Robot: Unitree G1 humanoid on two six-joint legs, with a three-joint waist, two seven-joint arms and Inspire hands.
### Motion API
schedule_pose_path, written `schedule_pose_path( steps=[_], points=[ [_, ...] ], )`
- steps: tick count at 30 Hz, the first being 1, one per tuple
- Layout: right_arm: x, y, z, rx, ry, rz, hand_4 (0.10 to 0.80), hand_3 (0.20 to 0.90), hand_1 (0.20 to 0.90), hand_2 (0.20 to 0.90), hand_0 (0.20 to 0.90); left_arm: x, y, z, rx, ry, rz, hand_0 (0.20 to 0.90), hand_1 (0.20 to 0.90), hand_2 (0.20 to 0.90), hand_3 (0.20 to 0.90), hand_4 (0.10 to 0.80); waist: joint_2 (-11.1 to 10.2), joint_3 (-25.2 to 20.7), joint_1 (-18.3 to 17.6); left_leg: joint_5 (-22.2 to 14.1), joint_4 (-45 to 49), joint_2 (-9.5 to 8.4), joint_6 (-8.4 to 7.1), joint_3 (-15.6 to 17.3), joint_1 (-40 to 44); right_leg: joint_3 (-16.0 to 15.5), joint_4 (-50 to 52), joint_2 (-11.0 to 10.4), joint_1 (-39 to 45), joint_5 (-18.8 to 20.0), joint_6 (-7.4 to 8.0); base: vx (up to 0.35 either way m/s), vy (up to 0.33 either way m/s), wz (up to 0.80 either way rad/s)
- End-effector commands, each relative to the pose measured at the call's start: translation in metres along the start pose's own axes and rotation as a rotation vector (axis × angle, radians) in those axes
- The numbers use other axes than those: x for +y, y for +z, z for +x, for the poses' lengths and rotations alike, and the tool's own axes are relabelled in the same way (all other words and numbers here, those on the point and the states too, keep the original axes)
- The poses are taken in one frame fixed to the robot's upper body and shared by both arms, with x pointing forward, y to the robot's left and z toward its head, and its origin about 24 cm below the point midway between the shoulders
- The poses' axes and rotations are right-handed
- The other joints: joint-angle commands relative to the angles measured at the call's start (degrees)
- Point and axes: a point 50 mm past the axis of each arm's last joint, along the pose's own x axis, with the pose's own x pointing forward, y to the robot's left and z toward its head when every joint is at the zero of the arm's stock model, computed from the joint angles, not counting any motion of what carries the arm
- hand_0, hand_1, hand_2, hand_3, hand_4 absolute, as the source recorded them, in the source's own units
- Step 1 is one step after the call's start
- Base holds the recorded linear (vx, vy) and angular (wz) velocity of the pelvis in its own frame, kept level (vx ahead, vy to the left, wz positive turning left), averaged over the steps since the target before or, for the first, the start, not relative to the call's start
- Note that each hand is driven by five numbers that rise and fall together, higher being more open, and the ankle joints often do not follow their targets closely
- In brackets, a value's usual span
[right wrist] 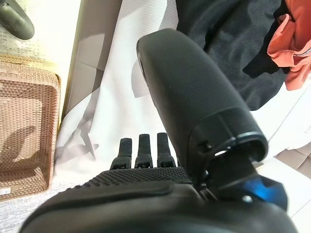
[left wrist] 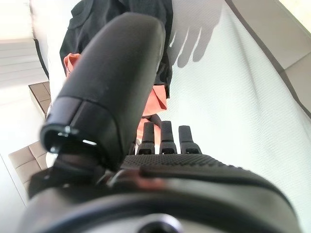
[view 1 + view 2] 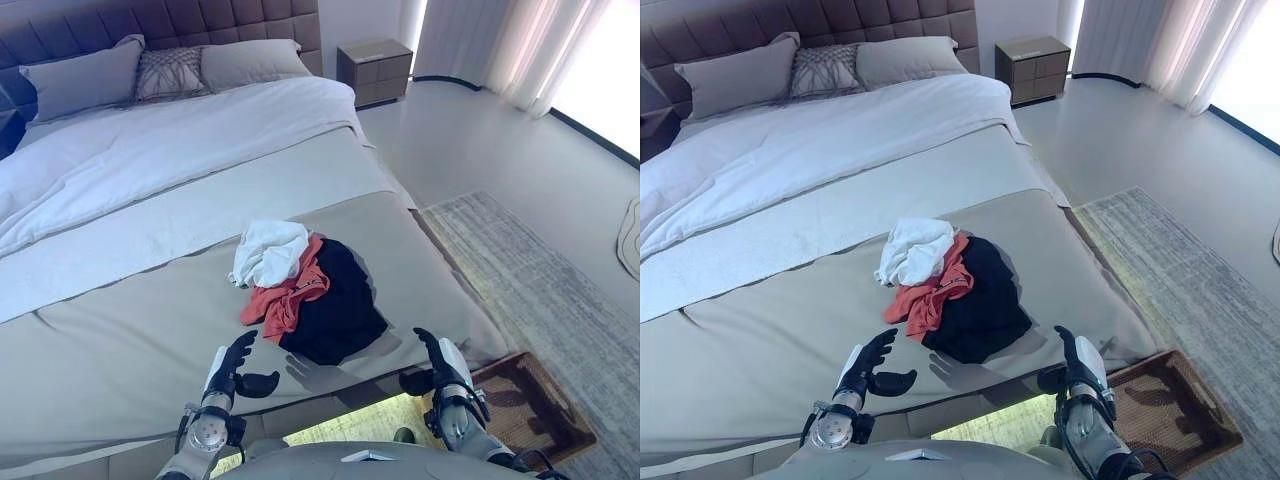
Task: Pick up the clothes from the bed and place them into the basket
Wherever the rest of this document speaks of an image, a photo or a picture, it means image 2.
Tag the bed with beige cover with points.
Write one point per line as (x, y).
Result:
(279, 31)

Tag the brown nightstand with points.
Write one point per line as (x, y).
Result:
(40, 97)

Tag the black garment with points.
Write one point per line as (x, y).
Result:
(80, 24)

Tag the orange shirt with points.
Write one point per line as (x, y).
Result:
(158, 102)

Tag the white textured blanket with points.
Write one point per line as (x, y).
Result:
(218, 97)

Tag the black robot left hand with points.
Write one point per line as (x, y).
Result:
(150, 194)

